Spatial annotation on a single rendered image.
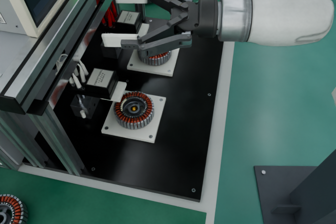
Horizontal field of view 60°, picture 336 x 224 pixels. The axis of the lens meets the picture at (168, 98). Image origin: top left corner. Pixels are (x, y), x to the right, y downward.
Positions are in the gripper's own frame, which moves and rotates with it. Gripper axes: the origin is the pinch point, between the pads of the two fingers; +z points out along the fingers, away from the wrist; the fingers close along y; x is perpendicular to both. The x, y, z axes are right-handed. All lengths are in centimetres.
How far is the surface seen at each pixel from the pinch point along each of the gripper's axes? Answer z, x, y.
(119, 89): 3.0, -21.8, -2.5
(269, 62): -70, -118, 90
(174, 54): -9.8, -33.5, 20.4
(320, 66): -104, -119, 89
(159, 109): -6.9, -32.1, -2.2
